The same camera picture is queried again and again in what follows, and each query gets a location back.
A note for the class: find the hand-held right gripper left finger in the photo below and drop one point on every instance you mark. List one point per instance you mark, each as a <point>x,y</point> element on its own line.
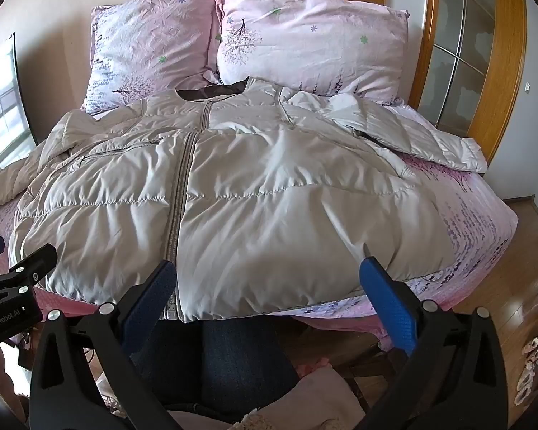
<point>154,291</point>

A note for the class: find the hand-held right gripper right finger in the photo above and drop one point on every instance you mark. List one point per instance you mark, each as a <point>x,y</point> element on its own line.
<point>385,295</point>

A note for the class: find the beige puffer jacket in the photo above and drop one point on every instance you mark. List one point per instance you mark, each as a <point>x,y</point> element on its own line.
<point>260,188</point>

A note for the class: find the pink floral bed sheet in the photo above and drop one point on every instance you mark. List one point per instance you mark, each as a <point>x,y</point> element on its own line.
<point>466,233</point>

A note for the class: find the person's legs in dark jeans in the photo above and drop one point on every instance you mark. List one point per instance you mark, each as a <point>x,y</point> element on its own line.
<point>233,358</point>

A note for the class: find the dark framed window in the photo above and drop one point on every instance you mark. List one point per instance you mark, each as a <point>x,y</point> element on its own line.
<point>2,107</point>

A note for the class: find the pink fluffy slipper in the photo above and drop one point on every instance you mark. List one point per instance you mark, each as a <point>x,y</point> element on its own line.
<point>524,385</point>
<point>531,349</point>

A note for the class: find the pink floral pillow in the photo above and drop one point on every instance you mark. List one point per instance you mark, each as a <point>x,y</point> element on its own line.
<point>152,40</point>
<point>309,40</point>

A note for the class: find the glass pane door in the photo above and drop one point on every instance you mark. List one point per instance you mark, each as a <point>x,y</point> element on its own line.
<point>457,53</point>

